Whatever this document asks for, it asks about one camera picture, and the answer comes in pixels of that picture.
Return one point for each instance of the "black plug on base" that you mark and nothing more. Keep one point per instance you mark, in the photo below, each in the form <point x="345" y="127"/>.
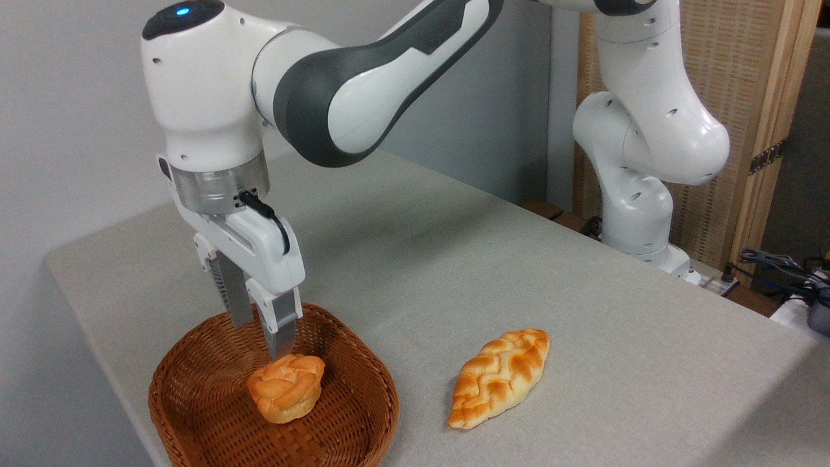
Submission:
<point x="727" y="275"/>

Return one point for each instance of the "small round orange bread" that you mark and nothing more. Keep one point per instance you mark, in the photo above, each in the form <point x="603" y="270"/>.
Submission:
<point x="285" y="389"/>

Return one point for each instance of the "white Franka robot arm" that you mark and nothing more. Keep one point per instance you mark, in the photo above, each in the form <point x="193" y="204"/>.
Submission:
<point x="214" y="97"/>

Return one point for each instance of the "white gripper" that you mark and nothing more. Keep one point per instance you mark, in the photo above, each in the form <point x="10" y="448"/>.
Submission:
<point x="269" y="250"/>

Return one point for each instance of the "brown woven wicker basket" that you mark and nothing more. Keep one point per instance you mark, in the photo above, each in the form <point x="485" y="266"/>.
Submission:
<point x="207" y="402"/>

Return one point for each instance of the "grey box device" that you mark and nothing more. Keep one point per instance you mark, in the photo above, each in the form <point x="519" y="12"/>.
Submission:
<point x="820" y="318"/>

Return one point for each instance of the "long braided bread loaf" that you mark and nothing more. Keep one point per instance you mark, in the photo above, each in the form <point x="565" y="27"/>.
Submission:
<point x="496" y="379"/>

